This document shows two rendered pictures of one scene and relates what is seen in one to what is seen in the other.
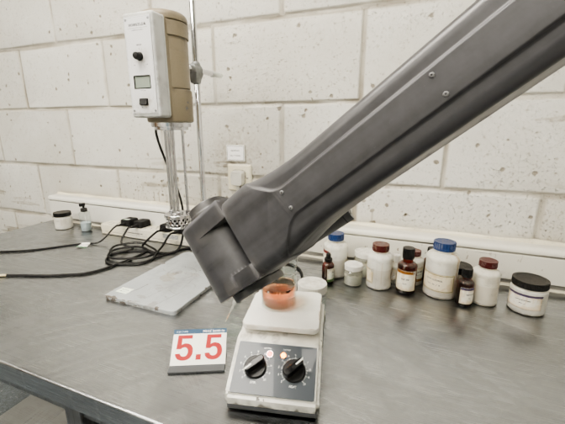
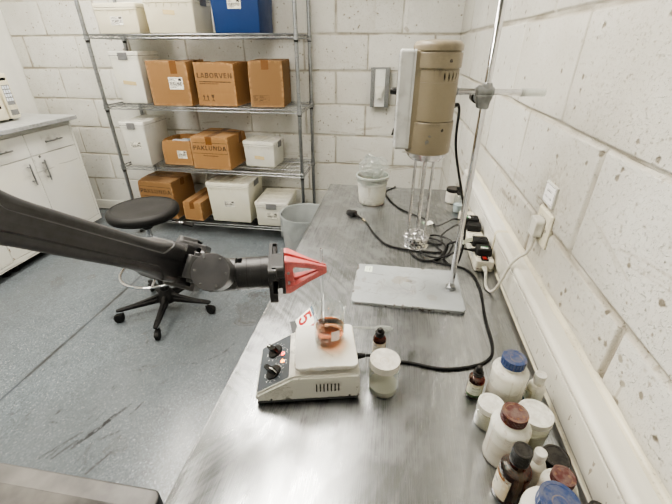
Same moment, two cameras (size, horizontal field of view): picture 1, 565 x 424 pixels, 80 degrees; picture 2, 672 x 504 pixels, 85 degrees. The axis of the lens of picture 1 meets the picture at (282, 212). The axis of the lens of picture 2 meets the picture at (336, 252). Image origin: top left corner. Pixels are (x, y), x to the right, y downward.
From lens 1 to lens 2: 72 cm
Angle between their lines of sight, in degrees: 72
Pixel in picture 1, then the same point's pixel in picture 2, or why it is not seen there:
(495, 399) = not seen: outside the picture
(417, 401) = (282, 477)
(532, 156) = not seen: outside the picture
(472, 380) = not seen: outside the picture
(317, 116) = (629, 187)
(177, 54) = (427, 87)
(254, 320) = (301, 331)
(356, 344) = (351, 428)
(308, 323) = (303, 361)
